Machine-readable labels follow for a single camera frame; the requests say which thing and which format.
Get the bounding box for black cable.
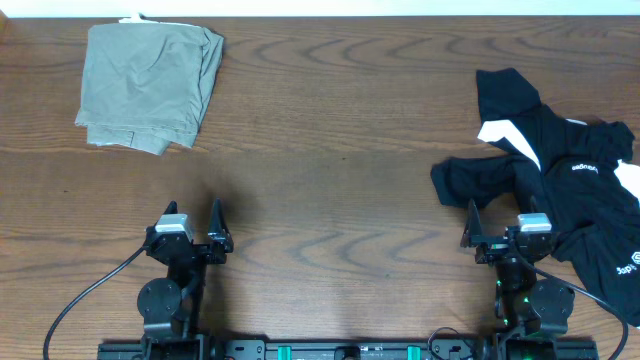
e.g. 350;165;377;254
42;245;150;360
509;242;630;360

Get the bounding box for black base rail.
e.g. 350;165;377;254
97;337;599;360

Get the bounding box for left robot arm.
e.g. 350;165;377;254
137;200;234;360

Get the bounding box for left black cable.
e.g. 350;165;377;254
42;245;150;360

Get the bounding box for right black cable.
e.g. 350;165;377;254
509;242;630;360

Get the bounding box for folded khaki trousers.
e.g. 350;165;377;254
75;17;225;155

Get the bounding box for black and white jersey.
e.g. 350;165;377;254
431;68;639;327

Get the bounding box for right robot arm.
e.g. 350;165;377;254
461;200;575;359

